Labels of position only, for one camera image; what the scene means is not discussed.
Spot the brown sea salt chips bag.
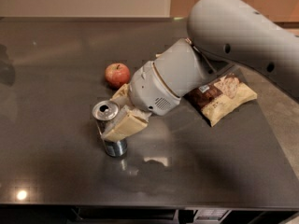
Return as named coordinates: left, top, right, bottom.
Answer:
left=185, top=73, right=257, bottom=127

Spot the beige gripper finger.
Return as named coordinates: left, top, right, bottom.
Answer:
left=110, top=84, right=131, bottom=107
left=102, top=105, right=150, bottom=142

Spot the red apple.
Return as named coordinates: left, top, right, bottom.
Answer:
left=105, top=63, right=131, bottom=89

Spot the black appliance under counter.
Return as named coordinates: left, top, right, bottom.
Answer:
left=67, top=207, right=298, bottom=224

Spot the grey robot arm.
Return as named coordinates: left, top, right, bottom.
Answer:
left=102, top=0, right=299, bottom=142

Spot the silver blue redbull can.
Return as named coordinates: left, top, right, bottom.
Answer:
left=93, top=100, right=127, bottom=158

